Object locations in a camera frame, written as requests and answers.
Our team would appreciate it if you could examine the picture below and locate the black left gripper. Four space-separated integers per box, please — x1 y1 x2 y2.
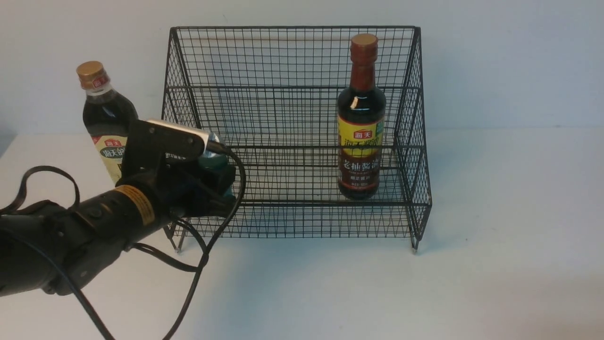
155 160 236 218

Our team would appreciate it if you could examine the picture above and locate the small green-capped spice jar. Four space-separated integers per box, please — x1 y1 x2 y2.
198 131 235 198

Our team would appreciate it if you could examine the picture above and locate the vinegar bottle with gold cap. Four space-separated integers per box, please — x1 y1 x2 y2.
76 60 138 183

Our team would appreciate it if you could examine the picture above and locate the dark soy sauce bottle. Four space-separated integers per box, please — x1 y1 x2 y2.
337 33 386 200

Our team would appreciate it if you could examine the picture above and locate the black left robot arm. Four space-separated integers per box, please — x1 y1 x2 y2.
0 161 236 296

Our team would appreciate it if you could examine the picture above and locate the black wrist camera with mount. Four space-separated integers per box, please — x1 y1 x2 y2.
117 119 216 185

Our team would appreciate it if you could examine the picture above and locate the black cable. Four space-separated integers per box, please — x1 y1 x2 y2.
0 142 247 340

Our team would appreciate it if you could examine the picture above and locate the black wire mesh rack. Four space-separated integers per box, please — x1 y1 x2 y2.
162 25 432 251

